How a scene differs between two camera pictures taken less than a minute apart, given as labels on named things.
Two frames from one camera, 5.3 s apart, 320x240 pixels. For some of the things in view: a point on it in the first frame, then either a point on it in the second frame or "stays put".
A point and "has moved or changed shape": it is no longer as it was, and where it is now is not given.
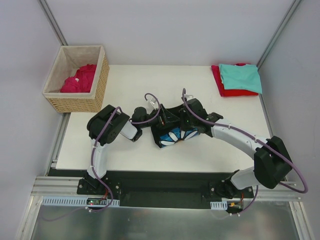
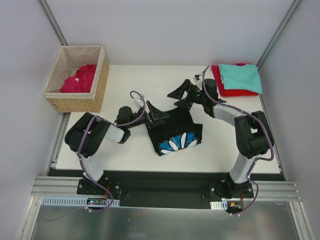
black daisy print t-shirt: (171, 132) has moved or changed shape
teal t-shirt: (245, 77) stays put
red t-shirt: (229, 92) stays put
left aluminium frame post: (53, 21) stays put
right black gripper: (184, 122) → (189, 94)
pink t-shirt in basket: (82, 81) stays put
